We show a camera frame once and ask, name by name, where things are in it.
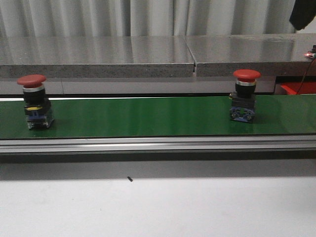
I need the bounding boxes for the green conveyor belt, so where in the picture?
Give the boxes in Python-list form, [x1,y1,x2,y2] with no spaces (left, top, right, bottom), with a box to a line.
[0,95,316,139]

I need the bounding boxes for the white pleated curtain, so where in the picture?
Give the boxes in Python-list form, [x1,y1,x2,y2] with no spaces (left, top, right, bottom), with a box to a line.
[0,0,316,38]

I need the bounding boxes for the grey granite counter slab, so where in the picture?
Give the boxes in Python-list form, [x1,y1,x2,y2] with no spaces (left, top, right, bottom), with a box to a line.
[185,34,316,77]
[0,36,195,78]

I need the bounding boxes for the red black wire pair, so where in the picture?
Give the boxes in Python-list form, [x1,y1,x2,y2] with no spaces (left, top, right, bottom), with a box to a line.
[295,58,316,95]

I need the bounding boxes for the red mushroom push button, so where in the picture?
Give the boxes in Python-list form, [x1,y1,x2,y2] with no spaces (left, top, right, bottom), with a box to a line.
[17,74,54,129]
[230,69,261,123]

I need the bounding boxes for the aluminium conveyor frame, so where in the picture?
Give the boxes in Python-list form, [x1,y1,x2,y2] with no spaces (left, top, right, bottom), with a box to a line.
[0,134,316,163]

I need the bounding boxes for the red plastic tray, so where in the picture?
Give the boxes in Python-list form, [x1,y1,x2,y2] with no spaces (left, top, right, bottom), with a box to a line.
[281,82,316,95]

